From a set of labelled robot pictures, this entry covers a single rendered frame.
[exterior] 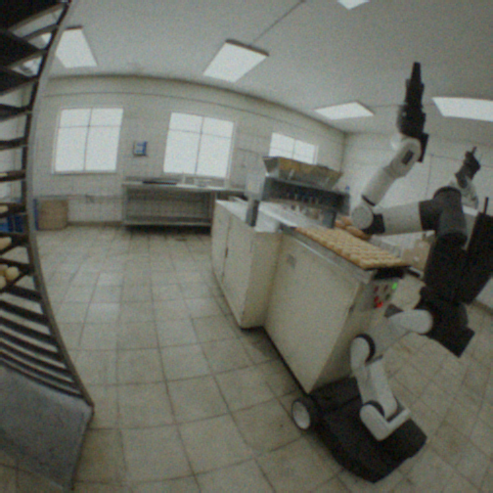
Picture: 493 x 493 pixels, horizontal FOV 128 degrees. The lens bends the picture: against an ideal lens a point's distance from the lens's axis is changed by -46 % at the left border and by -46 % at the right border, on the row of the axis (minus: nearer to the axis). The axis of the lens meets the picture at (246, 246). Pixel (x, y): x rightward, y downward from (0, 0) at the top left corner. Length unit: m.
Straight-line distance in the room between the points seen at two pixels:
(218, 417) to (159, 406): 0.32
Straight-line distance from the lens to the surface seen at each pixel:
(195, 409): 1.32
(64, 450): 1.18
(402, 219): 0.68
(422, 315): 0.89
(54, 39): 0.80
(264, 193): 1.32
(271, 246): 1.43
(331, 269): 1.06
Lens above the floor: 1.15
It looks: 18 degrees down
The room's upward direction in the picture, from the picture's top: 9 degrees clockwise
